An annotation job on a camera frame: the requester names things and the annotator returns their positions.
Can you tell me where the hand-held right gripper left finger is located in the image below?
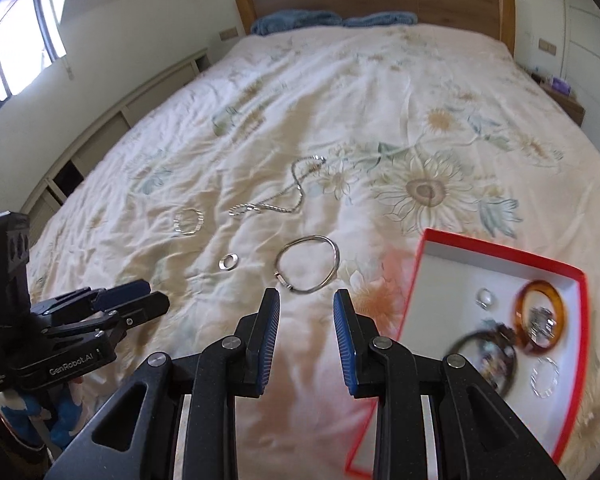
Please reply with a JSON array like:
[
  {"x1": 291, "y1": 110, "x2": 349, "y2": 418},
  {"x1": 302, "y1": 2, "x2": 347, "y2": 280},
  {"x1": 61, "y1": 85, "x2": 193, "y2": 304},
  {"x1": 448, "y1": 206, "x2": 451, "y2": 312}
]
[{"x1": 45, "y1": 287, "x2": 281, "y2": 480}]

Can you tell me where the person's left hand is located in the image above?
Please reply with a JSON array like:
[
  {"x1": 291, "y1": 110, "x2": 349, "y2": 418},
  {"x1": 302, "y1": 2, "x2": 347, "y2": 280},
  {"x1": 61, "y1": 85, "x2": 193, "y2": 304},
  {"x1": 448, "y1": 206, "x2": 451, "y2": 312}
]
[{"x1": 0, "y1": 377, "x2": 83, "y2": 448}]

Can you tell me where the white wardrobe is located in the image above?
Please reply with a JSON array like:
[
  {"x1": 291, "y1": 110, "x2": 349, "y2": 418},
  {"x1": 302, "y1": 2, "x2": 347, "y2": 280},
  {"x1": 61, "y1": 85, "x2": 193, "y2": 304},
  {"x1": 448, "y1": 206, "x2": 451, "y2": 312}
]
[{"x1": 560, "y1": 0, "x2": 600, "y2": 161}]

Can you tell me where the silver beaded bracelet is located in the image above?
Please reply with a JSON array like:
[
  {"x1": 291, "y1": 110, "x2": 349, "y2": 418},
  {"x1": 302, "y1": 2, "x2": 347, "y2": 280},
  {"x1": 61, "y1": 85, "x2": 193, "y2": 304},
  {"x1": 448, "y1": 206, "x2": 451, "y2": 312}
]
[{"x1": 174, "y1": 208, "x2": 204, "y2": 236}]

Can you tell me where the dark olive bangle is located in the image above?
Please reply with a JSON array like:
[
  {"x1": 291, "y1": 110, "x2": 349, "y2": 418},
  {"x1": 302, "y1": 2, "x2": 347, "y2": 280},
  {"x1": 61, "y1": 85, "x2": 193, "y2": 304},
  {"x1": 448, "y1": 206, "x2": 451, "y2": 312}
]
[{"x1": 449, "y1": 327, "x2": 518, "y2": 396}]

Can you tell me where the low beige wall cabinet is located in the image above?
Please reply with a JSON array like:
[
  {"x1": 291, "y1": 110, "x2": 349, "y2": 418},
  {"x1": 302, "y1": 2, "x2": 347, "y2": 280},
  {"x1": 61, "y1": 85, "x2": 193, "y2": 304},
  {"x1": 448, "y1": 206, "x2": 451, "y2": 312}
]
[{"x1": 17, "y1": 47, "x2": 213, "y2": 241}]

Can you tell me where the dark beaded bracelet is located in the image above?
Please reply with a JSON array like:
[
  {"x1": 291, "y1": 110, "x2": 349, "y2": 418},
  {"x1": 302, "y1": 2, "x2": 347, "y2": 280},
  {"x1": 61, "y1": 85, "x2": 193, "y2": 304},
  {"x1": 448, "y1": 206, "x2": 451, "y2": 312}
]
[{"x1": 480, "y1": 325, "x2": 518, "y2": 376}]

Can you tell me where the wooden nightstand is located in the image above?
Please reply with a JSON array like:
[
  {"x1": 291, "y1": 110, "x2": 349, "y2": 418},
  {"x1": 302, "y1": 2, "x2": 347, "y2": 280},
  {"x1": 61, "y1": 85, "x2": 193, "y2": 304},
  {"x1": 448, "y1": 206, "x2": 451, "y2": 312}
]
[{"x1": 527, "y1": 67, "x2": 586, "y2": 126}]

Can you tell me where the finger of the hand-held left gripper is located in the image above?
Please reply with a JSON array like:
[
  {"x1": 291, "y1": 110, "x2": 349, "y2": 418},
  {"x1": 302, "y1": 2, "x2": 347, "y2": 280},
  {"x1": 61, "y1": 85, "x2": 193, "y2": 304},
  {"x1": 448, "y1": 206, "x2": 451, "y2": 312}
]
[
  {"x1": 40, "y1": 292, "x2": 171, "y2": 348},
  {"x1": 30, "y1": 280, "x2": 152, "y2": 321}
]

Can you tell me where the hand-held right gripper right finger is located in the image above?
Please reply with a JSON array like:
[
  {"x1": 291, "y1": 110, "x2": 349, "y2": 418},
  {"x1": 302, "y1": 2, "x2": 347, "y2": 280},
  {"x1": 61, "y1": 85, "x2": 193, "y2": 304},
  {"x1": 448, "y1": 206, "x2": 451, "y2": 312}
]
[{"x1": 332, "y1": 288, "x2": 566, "y2": 480}]

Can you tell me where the amber bangle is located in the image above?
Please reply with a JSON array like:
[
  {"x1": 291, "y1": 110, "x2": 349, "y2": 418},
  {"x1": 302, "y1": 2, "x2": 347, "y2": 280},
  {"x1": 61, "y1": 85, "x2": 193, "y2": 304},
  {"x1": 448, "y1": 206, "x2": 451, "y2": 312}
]
[{"x1": 511, "y1": 281, "x2": 564, "y2": 358}]

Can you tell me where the window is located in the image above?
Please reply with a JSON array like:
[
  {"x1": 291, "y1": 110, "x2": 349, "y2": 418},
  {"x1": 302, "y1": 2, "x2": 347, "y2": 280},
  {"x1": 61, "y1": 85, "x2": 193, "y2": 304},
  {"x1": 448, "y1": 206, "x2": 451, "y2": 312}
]
[{"x1": 0, "y1": 0, "x2": 71, "y2": 133}]

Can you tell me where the silver chain necklace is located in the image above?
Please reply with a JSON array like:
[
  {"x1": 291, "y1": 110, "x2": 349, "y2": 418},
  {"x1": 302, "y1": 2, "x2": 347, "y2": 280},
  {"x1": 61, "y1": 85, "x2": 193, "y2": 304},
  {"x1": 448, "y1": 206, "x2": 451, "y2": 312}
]
[{"x1": 228, "y1": 156, "x2": 327, "y2": 218}]

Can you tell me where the silver twisted bracelet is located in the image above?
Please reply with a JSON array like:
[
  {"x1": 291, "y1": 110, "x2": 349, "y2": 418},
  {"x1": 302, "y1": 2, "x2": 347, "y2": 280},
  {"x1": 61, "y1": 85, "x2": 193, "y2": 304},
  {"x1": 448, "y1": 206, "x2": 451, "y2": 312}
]
[{"x1": 529, "y1": 357, "x2": 561, "y2": 400}]

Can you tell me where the red cardboard box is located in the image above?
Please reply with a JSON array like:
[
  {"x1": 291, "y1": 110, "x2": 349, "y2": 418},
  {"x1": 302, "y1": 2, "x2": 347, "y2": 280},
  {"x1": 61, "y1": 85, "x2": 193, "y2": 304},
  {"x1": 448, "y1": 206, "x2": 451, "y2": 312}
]
[{"x1": 346, "y1": 228, "x2": 592, "y2": 476}]

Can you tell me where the thin silver bangle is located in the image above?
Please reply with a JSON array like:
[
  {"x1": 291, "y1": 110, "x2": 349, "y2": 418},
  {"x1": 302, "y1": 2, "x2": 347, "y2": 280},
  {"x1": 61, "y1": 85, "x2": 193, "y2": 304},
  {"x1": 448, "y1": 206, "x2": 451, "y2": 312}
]
[{"x1": 274, "y1": 235, "x2": 341, "y2": 293}]

